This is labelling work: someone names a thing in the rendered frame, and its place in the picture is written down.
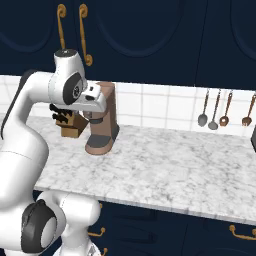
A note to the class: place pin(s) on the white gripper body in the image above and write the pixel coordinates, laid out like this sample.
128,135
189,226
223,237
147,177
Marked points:
96,106

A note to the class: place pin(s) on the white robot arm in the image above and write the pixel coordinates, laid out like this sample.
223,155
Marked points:
20,156

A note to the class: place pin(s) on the brown coffee machine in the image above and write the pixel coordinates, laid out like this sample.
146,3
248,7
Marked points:
106,120

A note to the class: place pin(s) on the wooden knife block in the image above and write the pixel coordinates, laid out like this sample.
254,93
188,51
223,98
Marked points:
72,127

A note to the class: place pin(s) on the navy cupboard door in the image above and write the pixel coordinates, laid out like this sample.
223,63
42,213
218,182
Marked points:
230,40
30,30
140,36

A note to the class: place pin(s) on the grey hanging spoon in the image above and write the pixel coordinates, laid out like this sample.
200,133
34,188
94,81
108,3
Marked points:
202,119

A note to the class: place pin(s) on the grey hanging ladle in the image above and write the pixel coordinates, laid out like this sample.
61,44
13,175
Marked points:
213,124

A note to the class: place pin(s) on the brown hanging slotted spoon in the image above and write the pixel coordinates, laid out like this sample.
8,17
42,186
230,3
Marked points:
224,120

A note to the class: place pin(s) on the navy drawer front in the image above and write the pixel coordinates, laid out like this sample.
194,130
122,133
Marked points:
220,241
143,233

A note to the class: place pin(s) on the brown hanging fork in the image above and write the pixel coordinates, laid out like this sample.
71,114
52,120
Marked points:
247,120

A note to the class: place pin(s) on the black appliance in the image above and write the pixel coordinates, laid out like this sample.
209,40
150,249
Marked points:
254,142

